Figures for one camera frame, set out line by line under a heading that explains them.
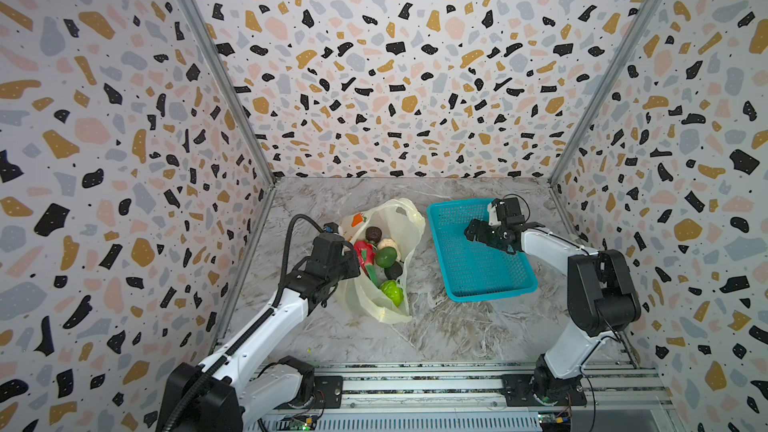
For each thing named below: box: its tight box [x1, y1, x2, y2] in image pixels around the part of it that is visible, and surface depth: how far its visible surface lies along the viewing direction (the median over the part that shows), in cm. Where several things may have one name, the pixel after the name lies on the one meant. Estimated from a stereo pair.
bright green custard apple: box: [379, 279, 404, 307], surface depth 85 cm
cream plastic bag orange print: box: [334, 198, 426, 324], surface depth 79 cm
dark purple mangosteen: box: [365, 226, 383, 243], surface depth 102 cm
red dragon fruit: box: [354, 240, 376, 267], surface depth 92 cm
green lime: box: [376, 246, 398, 268], surface depth 91 cm
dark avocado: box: [384, 261, 403, 280], surface depth 92 cm
